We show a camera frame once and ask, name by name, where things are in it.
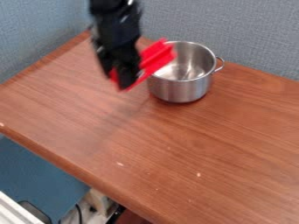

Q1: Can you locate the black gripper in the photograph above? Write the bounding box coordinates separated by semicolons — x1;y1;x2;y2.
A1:
89;0;141;90

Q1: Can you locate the metal pot with handles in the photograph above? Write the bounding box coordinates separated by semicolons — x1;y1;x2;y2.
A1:
146;41;224;103

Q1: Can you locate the black cable under table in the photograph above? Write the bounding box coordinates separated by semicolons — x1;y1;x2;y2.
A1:
57;203;84;224

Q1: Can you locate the red rectangular block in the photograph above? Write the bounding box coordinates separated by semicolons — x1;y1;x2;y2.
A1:
108;38;176;91

